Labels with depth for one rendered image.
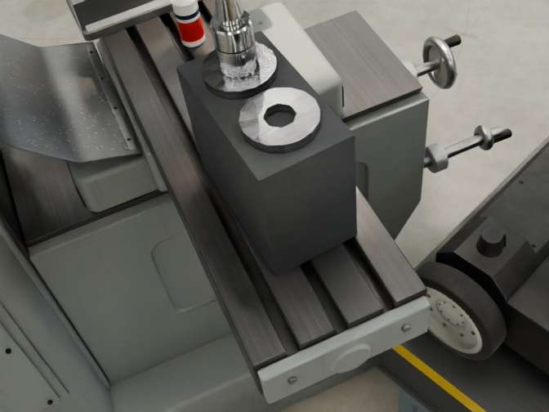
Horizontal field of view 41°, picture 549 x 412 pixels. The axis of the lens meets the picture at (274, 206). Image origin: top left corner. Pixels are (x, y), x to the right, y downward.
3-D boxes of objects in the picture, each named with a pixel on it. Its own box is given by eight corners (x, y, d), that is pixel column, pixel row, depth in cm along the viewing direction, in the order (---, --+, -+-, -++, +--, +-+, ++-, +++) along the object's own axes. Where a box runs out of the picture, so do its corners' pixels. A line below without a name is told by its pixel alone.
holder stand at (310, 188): (276, 132, 106) (260, 20, 90) (359, 235, 93) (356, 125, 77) (202, 167, 103) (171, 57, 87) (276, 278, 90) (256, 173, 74)
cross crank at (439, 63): (439, 61, 164) (444, 19, 155) (469, 92, 157) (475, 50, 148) (377, 85, 161) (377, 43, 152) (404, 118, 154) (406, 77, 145)
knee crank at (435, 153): (501, 127, 162) (505, 108, 157) (517, 145, 158) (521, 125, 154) (414, 163, 158) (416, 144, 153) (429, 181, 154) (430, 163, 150)
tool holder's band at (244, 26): (223, 47, 79) (221, 39, 78) (203, 24, 81) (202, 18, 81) (260, 29, 80) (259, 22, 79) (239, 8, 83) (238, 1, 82)
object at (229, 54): (230, 84, 83) (223, 47, 79) (212, 63, 86) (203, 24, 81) (265, 67, 84) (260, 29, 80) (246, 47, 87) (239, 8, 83)
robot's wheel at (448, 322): (500, 360, 137) (516, 306, 122) (484, 378, 136) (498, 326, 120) (416, 299, 147) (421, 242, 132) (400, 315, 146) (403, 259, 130)
